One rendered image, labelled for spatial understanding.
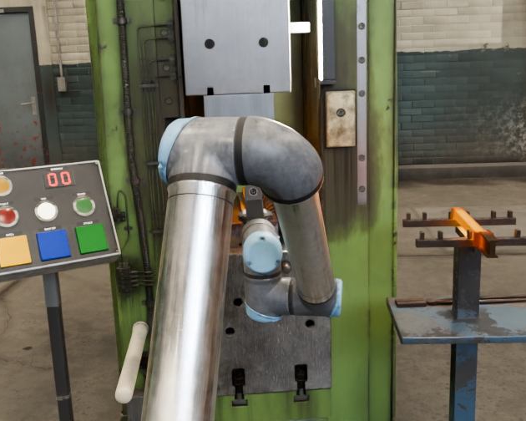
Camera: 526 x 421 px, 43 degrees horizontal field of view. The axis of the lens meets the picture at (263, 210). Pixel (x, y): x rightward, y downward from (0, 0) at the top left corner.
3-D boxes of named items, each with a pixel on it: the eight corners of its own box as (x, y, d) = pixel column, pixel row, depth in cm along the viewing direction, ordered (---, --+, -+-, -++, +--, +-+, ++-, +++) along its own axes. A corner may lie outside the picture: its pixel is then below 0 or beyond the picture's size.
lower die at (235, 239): (278, 245, 199) (277, 217, 197) (211, 249, 197) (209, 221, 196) (266, 214, 240) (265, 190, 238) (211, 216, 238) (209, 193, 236)
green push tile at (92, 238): (109, 249, 178) (102, 222, 180) (81, 253, 175) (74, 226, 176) (107, 251, 180) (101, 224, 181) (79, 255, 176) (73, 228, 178)
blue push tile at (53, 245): (71, 255, 174) (65, 228, 175) (42, 260, 170) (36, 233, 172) (70, 257, 175) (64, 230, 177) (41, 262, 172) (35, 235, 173)
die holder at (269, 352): (331, 388, 204) (330, 248, 194) (208, 397, 201) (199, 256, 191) (305, 319, 258) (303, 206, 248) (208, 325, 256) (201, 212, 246)
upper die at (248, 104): (275, 126, 191) (274, 93, 189) (204, 129, 190) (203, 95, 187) (263, 114, 232) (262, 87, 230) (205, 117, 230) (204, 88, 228)
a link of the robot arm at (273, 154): (318, 99, 108) (346, 285, 164) (244, 101, 111) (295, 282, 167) (312, 157, 102) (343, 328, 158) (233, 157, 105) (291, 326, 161)
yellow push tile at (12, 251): (31, 262, 169) (26, 234, 171) (0, 267, 166) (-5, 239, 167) (31, 264, 170) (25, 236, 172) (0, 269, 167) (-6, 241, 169)
